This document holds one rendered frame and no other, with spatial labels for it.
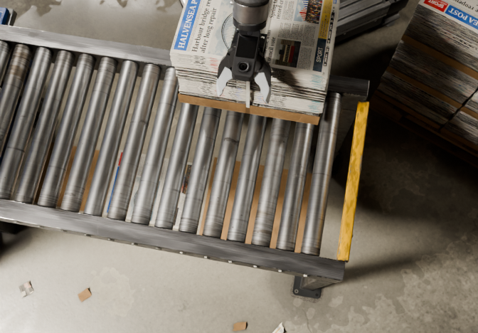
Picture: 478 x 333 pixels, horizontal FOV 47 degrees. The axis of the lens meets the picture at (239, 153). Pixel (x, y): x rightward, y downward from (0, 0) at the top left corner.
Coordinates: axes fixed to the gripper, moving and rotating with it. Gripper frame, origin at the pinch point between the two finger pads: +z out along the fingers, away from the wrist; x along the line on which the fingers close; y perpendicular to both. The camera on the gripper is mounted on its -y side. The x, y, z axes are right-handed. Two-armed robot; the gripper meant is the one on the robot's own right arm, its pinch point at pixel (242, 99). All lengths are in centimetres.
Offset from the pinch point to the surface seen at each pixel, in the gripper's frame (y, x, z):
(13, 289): 6, 88, 116
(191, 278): 21, 18, 107
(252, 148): 7.9, -2.5, 21.6
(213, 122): 12.6, 9.6, 18.7
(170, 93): 17.6, 23.0, 15.1
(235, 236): -12.4, -2.5, 34.4
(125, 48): 26.8, 38.7, 8.9
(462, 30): 45, -54, -2
